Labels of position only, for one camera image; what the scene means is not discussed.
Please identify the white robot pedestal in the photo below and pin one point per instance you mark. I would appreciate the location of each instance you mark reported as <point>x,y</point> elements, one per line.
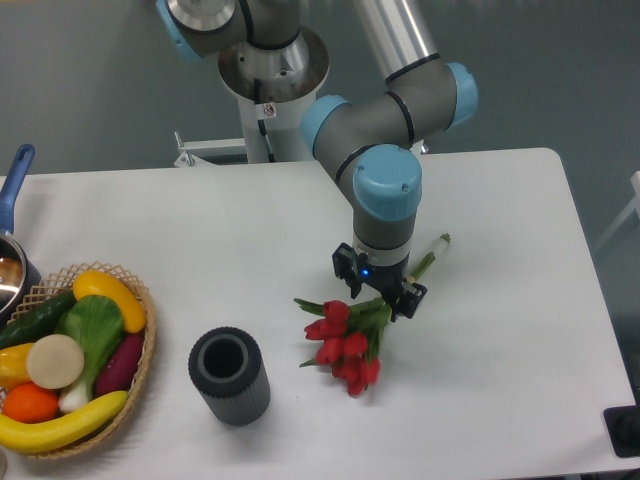
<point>275,70</point>

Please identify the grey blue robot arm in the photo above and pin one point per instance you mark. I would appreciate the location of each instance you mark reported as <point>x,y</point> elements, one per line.
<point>383,184</point>

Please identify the woven wicker basket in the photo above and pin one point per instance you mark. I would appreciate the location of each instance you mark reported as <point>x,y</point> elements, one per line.
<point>61,282</point>

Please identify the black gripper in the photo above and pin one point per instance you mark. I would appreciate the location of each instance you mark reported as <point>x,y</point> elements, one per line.
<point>386,276</point>

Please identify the green bok choy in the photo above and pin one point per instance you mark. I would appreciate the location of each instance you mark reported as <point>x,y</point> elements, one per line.
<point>96,324</point>

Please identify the yellow banana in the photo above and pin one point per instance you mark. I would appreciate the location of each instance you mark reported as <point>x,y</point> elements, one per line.
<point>58,433</point>

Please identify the blue handled saucepan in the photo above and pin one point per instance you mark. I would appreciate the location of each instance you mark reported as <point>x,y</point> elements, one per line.
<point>18,274</point>

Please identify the green cucumber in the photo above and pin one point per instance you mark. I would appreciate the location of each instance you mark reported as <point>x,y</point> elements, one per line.
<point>38,322</point>

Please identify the purple sweet potato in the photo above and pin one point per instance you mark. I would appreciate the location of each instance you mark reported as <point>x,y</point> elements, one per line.
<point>119,371</point>

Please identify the black device at edge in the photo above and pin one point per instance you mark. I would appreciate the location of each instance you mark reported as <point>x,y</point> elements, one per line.
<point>623,428</point>

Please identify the yellow bell pepper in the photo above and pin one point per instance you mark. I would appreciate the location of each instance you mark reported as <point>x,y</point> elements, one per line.
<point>13,369</point>

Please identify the red tulip bouquet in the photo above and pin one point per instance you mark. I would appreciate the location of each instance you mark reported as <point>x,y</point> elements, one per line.
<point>350,338</point>

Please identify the dark grey ribbed vase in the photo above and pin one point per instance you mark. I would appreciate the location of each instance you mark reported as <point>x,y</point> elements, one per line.
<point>227,369</point>

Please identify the orange fruit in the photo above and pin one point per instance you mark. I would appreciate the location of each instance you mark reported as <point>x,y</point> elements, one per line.
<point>30,403</point>

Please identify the white furniture frame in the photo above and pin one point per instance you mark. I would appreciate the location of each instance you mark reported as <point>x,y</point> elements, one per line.
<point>631,209</point>

